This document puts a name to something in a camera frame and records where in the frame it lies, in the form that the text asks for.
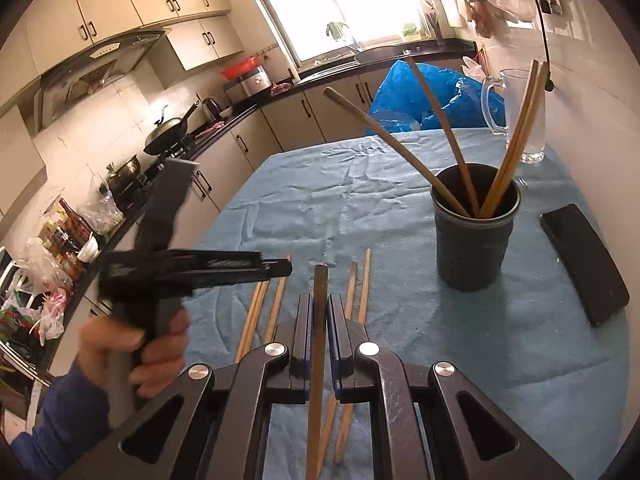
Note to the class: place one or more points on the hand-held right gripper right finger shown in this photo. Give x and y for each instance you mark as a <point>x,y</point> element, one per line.
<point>336,350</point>

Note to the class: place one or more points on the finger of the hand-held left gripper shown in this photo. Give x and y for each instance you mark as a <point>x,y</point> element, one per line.
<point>230,270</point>

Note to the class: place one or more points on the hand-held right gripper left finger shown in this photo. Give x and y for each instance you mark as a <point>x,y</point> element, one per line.
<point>302,350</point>

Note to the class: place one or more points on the brown bamboo chopstick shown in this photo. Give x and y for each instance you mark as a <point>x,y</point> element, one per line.
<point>364,285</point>
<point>350,290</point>
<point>525,135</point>
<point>440,125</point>
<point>515,130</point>
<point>390,142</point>
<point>249,320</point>
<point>259,310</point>
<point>276,305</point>
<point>318,410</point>

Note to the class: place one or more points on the dark cylindrical chopstick holder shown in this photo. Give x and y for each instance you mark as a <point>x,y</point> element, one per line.
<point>472,250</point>

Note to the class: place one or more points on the person's left forearm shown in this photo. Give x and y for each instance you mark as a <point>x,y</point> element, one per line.
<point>60,425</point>

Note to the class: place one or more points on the person's left hand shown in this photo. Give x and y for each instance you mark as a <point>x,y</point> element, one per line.
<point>100,345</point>

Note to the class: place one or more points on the white bowl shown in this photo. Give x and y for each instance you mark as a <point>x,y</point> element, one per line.
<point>88,249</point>

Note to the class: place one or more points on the clear plastic bag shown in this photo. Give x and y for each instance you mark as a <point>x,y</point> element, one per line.
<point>102,207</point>

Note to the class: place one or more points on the brown sauce bottle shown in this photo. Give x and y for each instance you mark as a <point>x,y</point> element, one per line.
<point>75,220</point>

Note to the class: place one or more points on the group of condiment bottles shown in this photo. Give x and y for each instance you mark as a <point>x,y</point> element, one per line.
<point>60,245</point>

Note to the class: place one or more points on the black gas stove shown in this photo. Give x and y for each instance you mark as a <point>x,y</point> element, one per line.
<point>150,170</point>

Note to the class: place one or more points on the steel cooking pot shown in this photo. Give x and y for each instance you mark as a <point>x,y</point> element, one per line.
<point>124,170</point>

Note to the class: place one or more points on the pink and white plastic bag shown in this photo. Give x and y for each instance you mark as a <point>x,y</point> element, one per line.
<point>51,315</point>

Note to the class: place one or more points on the blue tablecloth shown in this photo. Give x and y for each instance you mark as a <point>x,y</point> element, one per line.
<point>350,200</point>

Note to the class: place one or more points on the pink meat piece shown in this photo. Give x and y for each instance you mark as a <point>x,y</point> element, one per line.
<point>280,88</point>
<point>210,127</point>

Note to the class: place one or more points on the electric kettle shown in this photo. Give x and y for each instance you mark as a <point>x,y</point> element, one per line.
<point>211,109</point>

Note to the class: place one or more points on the beige base cabinets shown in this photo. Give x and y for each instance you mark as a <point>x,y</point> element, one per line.
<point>330,115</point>

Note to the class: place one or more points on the silver rice cooker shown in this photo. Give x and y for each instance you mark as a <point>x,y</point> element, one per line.
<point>252,84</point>

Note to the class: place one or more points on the steel range hood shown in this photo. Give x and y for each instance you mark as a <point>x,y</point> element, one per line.
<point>100,75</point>

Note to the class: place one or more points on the red plastic basket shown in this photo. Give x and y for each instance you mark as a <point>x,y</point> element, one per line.
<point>242,67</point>

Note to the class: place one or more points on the blue plastic bag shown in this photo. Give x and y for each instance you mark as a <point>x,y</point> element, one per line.
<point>415,100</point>

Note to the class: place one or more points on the black smartphone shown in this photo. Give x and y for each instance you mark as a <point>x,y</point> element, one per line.
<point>585,265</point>

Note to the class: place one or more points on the bright kitchen window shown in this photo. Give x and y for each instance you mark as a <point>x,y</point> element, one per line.
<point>340,5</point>

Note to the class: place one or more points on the clear glass pitcher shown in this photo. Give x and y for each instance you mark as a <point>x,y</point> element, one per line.
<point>510,110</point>

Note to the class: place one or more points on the black kitchen countertop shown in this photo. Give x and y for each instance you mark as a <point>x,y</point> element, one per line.
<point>452,50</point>

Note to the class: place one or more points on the dark utensil caddy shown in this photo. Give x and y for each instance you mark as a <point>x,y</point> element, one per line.
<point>432,27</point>

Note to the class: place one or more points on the white hanging cutting board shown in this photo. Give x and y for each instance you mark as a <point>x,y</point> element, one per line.
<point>452,0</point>

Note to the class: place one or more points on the beige wall cabinets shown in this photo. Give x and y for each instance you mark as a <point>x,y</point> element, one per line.
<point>125,5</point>

